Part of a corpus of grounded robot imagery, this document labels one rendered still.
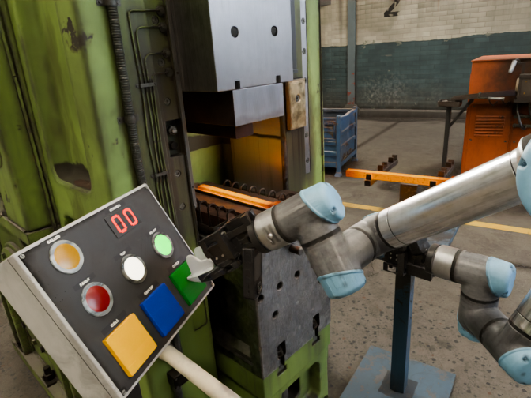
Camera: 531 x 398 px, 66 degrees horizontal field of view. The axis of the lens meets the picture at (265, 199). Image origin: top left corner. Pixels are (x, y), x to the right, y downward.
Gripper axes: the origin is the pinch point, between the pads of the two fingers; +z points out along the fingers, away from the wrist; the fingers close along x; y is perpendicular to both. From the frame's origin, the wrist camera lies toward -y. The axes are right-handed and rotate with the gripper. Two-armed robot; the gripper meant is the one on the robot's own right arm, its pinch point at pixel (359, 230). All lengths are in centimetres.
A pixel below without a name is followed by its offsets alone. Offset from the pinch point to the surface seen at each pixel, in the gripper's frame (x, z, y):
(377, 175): 36.4, 15.3, -2.9
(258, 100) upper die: -3.2, 30.7, -32.7
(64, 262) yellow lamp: -67, 14, -16
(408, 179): 38.4, 4.9, -2.7
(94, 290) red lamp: -64, 11, -10
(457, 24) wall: 720, 237, -68
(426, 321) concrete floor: 106, 20, 100
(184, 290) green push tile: -46.5, 12.9, -0.6
